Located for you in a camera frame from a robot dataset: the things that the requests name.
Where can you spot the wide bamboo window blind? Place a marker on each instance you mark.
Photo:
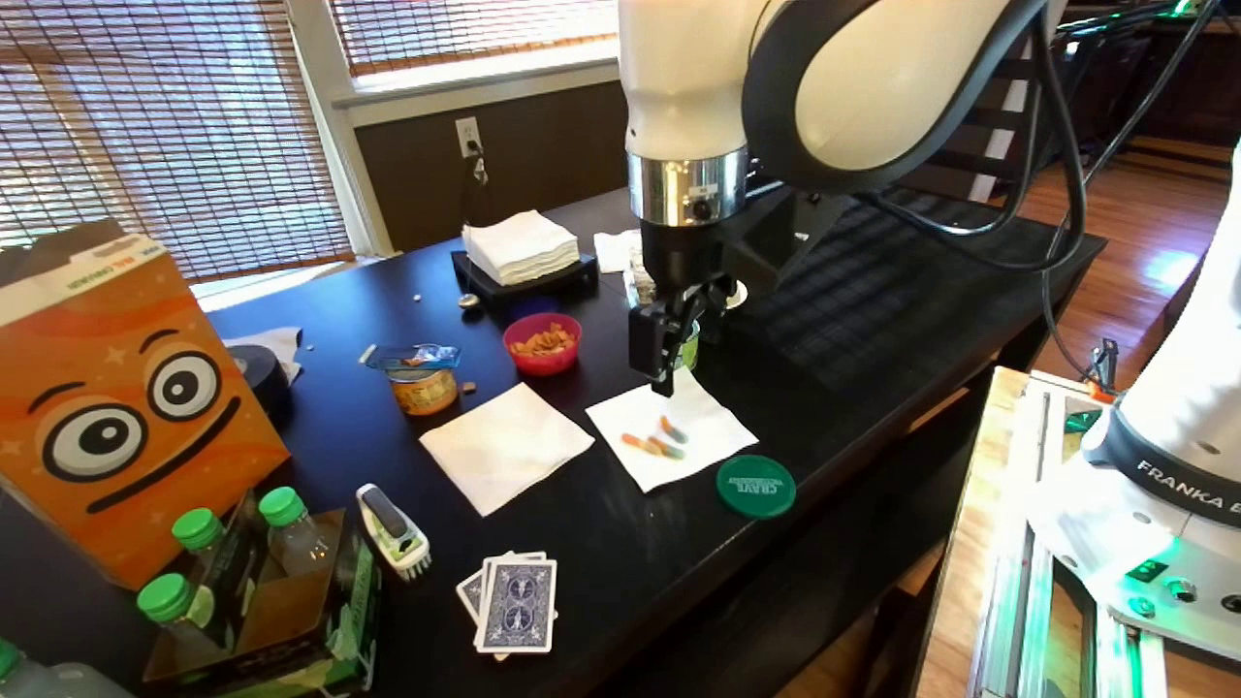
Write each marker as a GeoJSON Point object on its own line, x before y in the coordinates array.
{"type": "Point", "coordinates": [166, 130]}

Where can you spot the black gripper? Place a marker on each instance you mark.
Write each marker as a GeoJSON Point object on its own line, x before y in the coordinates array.
{"type": "Point", "coordinates": [693, 258]}

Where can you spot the clear popcorn container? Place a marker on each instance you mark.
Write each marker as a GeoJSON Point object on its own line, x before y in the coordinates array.
{"type": "Point", "coordinates": [637, 278]}

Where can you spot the blue playing card deck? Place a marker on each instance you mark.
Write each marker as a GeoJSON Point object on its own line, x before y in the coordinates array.
{"type": "Point", "coordinates": [518, 605]}

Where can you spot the white wall outlet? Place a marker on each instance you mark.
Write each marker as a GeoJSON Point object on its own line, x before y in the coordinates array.
{"type": "Point", "coordinates": [466, 138]}

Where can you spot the white green handheld device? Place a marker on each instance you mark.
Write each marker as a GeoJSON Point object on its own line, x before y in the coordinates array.
{"type": "Point", "coordinates": [391, 530]}

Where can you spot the crumpled white tissue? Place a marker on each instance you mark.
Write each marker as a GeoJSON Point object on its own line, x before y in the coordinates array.
{"type": "Point", "coordinates": [275, 344]}

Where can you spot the green bowl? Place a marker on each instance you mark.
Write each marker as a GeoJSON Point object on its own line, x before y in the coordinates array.
{"type": "Point", "coordinates": [739, 295]}

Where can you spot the white napkin stack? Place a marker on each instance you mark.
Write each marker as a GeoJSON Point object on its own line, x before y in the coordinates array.
{"type": "Point", "coordinates": [518, 243]}

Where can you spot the red bowl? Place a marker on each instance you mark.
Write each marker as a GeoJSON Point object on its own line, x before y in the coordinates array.
{"type": "Point", "coordinates": [545, 344]}

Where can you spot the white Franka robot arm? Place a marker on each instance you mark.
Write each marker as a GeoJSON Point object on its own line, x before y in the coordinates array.
{"type": "Point", "coordinates": [683, 80]}

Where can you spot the wooden robot stand board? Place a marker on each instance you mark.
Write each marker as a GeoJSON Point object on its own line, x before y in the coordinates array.
{"type": "Point", "coordinates": [963, 554]}

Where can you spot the white paper serviette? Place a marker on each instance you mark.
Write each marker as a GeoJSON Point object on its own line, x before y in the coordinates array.
{"type": "Point", "coordinates": [709, 432]}
{"type": "Point", "coordinates": [504, 451]}

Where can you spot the black tray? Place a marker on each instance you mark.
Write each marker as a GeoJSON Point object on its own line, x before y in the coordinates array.
{"type": "Point", "coordinates": [486, 289]}

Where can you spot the orange face cardboard box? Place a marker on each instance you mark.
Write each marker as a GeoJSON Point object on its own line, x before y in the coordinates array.
{"type": "Point", "coordinates": [80, 349]}

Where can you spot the loose blue playing card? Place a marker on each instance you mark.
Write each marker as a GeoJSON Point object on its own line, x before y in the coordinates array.
{"type": "Point", "coordinates": [466, 589]}

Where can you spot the green round lid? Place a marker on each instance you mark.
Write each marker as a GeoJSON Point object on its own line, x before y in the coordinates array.
{"type": "Point", "coordinates": [756, 485]}

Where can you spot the orange jelly worm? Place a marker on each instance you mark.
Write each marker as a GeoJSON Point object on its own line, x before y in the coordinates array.
{"type": "Point", "coordinates": [632, 441]}

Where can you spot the pale green jelly worm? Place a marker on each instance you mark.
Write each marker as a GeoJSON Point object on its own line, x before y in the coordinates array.
{"type": "Point", "coordinates": [673, 428]}

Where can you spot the small grey object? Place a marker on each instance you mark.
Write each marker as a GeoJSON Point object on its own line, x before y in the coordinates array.
{"type": "Point", "coordinates": [466, 299]}

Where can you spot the clear jelly candy packet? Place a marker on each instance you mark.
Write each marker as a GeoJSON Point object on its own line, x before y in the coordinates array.
{"type": "Point", "coordinates": [426, 389]}

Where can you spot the dark ladder-back chair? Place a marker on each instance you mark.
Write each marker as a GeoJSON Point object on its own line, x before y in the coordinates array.
{"type": "Point", "coordinates": [1011, 130]}

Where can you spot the black tape roll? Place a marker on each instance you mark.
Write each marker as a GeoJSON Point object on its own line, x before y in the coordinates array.
{"type": "Point", "coordinates": [266, 381]}

